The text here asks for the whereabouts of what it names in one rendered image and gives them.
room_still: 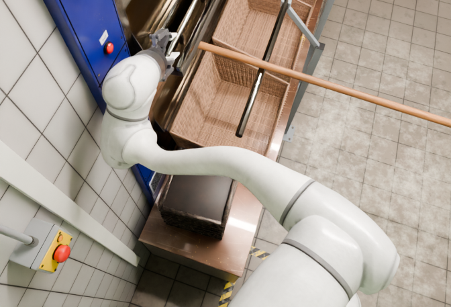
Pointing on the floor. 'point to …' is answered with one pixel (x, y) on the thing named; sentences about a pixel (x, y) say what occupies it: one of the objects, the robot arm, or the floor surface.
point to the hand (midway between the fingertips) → (171, 46)
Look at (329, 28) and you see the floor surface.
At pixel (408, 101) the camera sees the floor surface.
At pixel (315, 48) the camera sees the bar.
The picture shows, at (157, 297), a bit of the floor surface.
